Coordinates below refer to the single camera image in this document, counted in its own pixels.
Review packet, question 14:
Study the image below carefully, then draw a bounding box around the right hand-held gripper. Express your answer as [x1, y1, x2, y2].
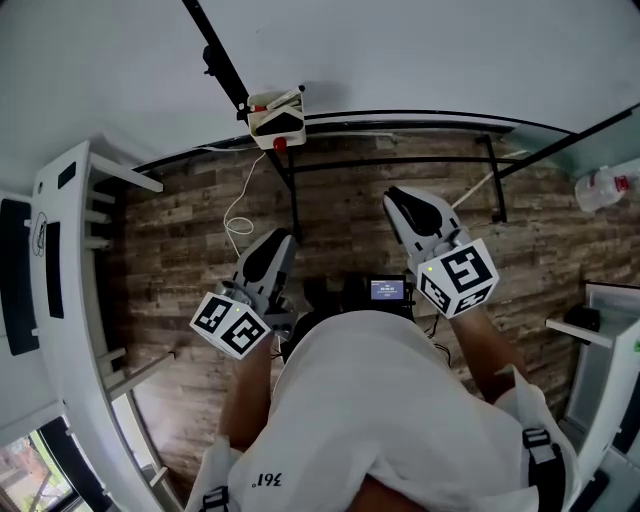
[382, 186, 501, 320]

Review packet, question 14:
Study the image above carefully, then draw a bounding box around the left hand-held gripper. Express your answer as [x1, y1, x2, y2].
[188, 228, 299, 361]

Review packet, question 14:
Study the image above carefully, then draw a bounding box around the white tray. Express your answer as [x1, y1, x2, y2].
[246, 87, 307, 150]

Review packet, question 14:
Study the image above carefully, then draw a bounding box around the person's left forearm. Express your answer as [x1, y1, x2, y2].
[219, 334, 281, 451]

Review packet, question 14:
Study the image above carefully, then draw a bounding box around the person's right forearm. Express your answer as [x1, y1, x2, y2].
[447, 304, 529, 404]

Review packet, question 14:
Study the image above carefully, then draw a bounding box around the person's left black shoe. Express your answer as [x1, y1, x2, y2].
[302, 277, 331, 311]

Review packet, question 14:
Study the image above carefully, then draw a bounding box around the person's black shoe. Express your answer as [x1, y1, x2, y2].
[302, 277, 331, 311]
[339, 272, 371, 311]

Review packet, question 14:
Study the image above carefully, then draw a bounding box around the white stick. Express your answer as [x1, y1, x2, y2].
[452, 149, 529, 209]

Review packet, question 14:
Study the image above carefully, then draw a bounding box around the small black screen device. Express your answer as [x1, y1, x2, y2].
[368, 273, 416, 307]

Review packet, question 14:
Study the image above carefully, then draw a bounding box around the person's right black shoe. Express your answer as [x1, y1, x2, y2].
[339, 272, 371, 311]

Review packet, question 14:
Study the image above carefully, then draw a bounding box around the white marker pen black cap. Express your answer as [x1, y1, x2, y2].
[267, 84, 306, 111]

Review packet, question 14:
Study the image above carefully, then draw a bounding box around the person's white t-shirt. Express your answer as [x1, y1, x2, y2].
[184, 309, 581, 512]

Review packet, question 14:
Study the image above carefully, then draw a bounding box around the clear plastic bottle red label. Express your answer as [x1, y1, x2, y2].
[573, 166, 640, 214]

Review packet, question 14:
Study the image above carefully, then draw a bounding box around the frosted glass panel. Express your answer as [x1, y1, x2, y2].
[504, 102, 640, 174]

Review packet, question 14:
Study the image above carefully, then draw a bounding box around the black rounded object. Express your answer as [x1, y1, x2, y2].
[564, 304, 601, 332]

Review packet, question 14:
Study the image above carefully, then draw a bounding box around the black keyboard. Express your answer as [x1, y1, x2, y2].
[44, 221, 65, 320]

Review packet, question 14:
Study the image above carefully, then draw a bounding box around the black monitor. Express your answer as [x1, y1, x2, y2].
[0, 198, 40, 356]

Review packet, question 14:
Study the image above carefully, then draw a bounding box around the black framed window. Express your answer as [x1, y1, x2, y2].
[0, 417, 114, 512]

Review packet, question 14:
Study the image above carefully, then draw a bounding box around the black flat device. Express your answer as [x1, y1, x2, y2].
[589, 469, 612, 512]

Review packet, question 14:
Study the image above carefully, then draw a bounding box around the long white floor cable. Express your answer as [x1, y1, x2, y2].
[197, 144, 269, 256]

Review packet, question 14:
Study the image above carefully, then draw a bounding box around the coiled thin black cable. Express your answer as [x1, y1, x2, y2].
[30, 212, 49, 259]

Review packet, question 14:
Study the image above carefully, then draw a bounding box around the black harness strap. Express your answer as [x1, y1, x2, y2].
[199, 484, 231, 512]
[522, 427, 566, 512]

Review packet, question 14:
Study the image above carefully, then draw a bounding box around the white table frame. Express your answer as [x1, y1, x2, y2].
[544, 279, 640, 512]

